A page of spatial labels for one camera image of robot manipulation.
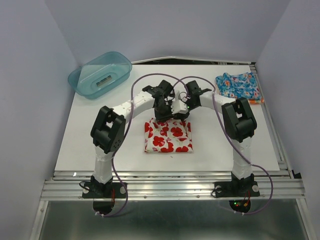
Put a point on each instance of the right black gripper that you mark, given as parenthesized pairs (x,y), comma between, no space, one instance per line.
(181,116)

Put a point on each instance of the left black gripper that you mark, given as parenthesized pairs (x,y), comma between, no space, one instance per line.
(166,116)

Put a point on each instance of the red poppy white skirt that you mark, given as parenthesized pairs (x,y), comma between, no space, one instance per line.
(171,136)

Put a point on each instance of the blue floral skirt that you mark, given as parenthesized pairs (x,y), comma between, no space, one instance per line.
(238,86)

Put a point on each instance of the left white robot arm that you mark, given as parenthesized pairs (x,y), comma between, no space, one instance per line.
(109,131)

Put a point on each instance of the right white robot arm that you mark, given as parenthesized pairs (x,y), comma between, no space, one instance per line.
(238,125)

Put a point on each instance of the orange floral folded skirt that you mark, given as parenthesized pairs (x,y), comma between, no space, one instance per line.
(256,101)

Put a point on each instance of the teal plastic bin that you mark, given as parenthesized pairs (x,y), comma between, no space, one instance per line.
(100,75)

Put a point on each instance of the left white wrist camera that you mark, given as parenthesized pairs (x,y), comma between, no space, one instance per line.
(179,107)

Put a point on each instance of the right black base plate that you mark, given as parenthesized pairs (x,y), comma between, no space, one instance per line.
(235,189)

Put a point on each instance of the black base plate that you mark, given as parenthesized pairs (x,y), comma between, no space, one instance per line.
(235,189)
(97,190)

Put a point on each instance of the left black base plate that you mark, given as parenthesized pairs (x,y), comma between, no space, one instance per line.
(97,190)

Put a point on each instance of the aluminium right side rail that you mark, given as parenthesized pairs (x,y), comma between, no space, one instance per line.
(283,160)

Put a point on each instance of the aluminium front rail frame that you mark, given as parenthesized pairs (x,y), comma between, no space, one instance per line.
(171,185)

